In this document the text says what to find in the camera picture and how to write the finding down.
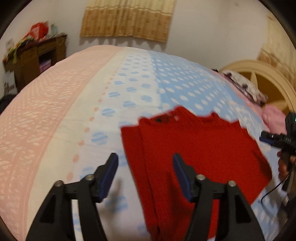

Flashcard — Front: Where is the right hand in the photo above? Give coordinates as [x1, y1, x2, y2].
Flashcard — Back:
[277, 151, 289, 181]

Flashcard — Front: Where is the beige patterned curtain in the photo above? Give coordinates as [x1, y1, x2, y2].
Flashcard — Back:
[80, 0, 176, 43]

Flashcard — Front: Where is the black cable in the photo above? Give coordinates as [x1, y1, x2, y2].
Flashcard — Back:
[260, 162, 296, 204]

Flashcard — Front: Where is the white bag beside cabinet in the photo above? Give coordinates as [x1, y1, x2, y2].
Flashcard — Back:
[4, 71, 18, 95]

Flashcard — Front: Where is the brown wooden cabinet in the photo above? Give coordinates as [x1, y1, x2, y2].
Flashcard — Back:
[3, 33, 67, 92]

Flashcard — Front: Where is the cream wooden headboard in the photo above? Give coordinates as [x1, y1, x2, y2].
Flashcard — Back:
[219, 60, 296, 114]

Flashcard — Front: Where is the red bag on cabinet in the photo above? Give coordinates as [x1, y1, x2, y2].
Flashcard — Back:
[25, 22, 49, 41]

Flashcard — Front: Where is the red knitted sweater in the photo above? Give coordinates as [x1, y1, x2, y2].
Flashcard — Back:
[121, 106, 272, 240]

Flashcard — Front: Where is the pink blue bed sheet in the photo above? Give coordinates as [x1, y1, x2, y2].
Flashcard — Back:
[0, 45, 290, 241]

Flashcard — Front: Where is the black white patterned pillow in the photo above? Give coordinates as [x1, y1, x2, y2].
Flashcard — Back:
[222, 70, 268, 106]

